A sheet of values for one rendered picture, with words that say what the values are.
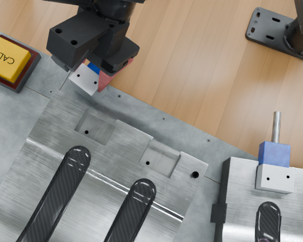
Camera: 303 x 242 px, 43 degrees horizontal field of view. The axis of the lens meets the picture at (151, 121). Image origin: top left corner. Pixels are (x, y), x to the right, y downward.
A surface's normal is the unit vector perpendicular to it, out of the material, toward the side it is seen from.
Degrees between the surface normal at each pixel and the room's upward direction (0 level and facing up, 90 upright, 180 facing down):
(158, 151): 0
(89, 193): 3
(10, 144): 0
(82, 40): 30
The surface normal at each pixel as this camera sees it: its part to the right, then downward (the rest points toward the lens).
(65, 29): 0.34, -0.60
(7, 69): 0.04, -0.25
